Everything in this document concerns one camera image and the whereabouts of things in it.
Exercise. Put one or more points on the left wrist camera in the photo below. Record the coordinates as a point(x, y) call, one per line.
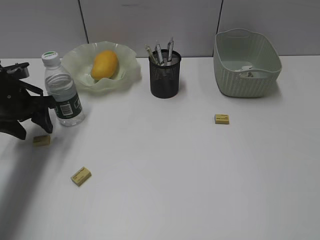
point(17, 70)

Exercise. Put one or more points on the yellow eraser near bottle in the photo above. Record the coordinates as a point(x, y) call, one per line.
point(41, 140)

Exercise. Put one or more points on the grey grip ballpoint pen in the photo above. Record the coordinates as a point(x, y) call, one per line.
point(159, 53)

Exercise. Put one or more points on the yellow mango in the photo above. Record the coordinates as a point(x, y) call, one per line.
point(105, 65)

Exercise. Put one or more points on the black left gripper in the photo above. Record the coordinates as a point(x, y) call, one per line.
point(20, 101)

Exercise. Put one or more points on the waste paper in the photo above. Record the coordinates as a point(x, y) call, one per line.
point(246, 71)

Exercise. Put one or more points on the black mesh pen holder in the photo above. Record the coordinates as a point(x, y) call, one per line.
point(164, 80)

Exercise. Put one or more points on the beige grip ballpoint pen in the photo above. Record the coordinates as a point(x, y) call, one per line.
point(150, 54)

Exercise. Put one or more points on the pale green wavy plate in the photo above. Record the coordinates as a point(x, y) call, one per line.
point(79, 63)

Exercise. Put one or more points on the clear plastic water bottle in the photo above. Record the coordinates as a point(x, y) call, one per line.
point(60, 85)

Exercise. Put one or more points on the yellow eraser near basket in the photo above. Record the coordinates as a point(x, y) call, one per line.
point(222, 119)

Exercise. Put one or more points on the pale green woven basket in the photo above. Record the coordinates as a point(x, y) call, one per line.
point(240, 47)

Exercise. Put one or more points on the yellow eraser front left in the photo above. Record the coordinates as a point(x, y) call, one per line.
point(81, 176)

